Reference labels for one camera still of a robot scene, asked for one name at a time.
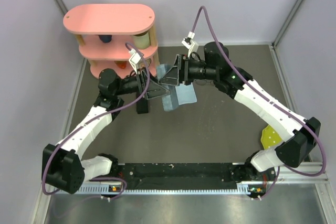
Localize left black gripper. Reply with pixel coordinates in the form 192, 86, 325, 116
114, 66, 170, 100

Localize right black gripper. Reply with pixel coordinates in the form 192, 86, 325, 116
159, 55, 217, 87

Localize black glasses case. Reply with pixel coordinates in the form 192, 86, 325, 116
136, 98, 149, 114

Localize blue grey glasses case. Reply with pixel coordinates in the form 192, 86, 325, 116
156, 64, 179, 112

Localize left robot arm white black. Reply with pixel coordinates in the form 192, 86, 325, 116
41, 69, 170, 194

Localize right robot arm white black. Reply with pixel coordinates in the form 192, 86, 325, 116
159, 42, 321, 180

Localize patterned ceramic bowl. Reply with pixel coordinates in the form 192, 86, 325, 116
139, 58, 152, 68

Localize orange red small cup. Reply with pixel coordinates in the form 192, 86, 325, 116
114, 61, 128, 69

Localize cream cylindrical jar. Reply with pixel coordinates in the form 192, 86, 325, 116
132, 31, 151, 50

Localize pink three-tier wooden shelf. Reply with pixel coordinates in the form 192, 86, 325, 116
63, 4, 159, 78

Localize dark blue cup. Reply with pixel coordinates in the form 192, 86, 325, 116
98, 35, 112, 44

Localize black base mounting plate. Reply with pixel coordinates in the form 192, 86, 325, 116
94, 163, 276, 190

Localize yellow green dotted plate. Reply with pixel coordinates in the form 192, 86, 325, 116
260, 125, 282, 150

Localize thin black wire eyeglasses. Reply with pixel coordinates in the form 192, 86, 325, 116
194, 80, 215, 86

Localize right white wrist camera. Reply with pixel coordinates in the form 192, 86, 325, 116
182, 31, 199, 57

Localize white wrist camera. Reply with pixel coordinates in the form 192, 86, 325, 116
128, 49, 142, 72
182, 31, 199, 57

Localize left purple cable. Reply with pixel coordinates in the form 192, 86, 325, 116
41, 41, 151, 203

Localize purple cable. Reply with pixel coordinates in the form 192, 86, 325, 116
192, 5, 327, 200
41, 41, 151, 203

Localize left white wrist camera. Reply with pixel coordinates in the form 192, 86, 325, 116
128, 49, 142, 72

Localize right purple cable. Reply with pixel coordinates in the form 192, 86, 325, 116
192, 5, 327, 200

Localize aluminium rail with cable duct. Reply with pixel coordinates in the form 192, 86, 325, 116
56, 162, 328, 199

